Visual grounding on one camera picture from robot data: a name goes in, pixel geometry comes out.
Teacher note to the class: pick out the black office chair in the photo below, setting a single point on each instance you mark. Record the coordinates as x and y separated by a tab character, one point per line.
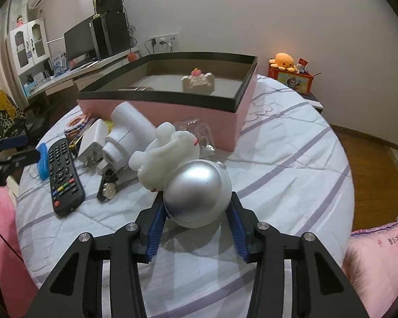
15	121

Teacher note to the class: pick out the white computer desk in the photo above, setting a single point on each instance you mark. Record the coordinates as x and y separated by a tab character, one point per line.
84	75

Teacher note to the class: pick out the blue highlighter marker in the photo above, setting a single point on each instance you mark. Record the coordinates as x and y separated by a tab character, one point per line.
43	163

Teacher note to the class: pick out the pink doll on cabinet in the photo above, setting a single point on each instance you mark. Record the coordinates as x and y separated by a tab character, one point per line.
19	21

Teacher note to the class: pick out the white wall power outlet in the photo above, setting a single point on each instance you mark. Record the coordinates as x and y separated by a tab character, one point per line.
165	39

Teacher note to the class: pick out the black computer tower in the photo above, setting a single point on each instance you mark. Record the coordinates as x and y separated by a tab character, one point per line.
110	34

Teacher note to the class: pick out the white pink cat figurine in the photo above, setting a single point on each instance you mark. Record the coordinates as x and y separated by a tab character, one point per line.
198	83

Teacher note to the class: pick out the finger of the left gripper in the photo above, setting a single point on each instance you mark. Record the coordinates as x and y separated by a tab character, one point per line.
13	142

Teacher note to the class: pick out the white glass door cabinet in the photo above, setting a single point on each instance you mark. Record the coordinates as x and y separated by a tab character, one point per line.
27	45

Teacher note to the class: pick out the pink blanket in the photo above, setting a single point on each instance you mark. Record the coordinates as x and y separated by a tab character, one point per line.
371	266

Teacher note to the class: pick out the clear crumpled plastic wrap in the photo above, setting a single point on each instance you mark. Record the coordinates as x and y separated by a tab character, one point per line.
201	130

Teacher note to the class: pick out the black speaker box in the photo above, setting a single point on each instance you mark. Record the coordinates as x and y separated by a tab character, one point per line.
105	6

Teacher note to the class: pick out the red cartoon storage box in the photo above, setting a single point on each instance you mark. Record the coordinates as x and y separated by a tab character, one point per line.
301	83

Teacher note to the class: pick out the black computer monitor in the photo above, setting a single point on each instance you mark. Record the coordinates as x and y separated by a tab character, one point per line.
79	41

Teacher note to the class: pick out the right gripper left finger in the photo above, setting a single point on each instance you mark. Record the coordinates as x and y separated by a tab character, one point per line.
74	286

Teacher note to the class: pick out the yellow highlighter marker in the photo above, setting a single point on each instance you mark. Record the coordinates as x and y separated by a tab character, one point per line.
110	125

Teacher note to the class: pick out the white striped quilt cover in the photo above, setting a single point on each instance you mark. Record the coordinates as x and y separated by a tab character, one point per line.
288	166

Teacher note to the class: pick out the pink black storage box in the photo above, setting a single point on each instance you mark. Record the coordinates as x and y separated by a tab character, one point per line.
224	110

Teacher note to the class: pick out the black remote control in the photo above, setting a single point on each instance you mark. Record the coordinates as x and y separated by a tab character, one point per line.
67	192

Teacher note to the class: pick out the beige window curtain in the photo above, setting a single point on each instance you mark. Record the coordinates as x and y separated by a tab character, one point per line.
9	12

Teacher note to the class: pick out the rose gold cylinder tube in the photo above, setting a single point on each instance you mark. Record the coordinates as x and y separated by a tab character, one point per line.
136	88

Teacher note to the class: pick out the orange octopus plush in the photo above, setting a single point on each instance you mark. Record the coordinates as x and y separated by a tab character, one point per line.
283	62

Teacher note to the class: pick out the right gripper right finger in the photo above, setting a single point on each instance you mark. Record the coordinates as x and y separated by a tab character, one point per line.
319	286

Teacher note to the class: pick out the silver helmet astronaut figure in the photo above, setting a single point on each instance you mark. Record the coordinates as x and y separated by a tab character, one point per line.
195	191

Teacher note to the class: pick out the white power adapter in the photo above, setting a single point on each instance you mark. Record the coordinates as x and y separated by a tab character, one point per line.
92	143

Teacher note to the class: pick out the red cap water bottle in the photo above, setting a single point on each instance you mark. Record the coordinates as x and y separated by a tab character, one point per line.
132	56

